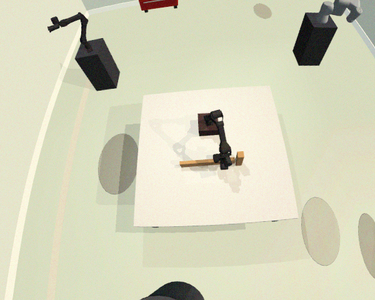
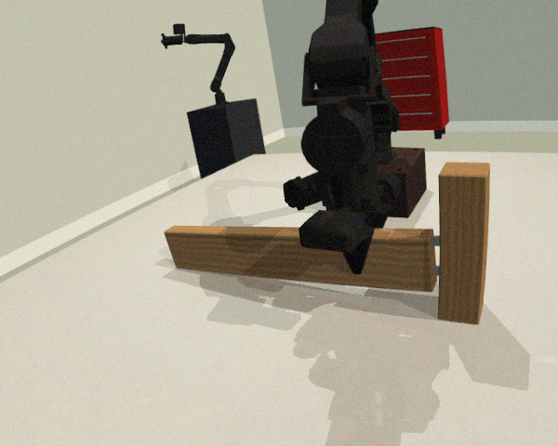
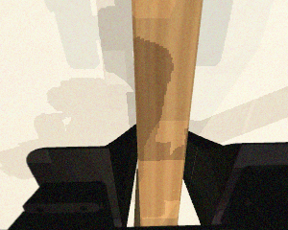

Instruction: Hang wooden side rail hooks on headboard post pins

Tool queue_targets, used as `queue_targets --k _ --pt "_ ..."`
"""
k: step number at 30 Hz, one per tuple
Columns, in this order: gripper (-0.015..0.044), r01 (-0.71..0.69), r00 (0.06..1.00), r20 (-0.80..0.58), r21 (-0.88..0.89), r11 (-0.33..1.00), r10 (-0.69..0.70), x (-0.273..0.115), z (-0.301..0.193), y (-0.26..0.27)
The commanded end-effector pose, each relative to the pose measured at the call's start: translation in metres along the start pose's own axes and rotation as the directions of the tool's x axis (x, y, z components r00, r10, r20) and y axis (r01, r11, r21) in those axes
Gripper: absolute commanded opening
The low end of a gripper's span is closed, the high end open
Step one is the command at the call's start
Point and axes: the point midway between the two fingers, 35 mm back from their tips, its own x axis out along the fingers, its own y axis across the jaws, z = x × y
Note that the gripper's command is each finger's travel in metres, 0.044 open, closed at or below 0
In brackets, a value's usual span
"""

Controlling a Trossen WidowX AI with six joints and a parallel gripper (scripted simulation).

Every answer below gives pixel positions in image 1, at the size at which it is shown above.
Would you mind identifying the brown wooden rail with steel hooks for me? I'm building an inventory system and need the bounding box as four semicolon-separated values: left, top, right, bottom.
179;157;235;168

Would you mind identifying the brown wooden post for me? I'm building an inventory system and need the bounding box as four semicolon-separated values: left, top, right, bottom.
235;151;244;166

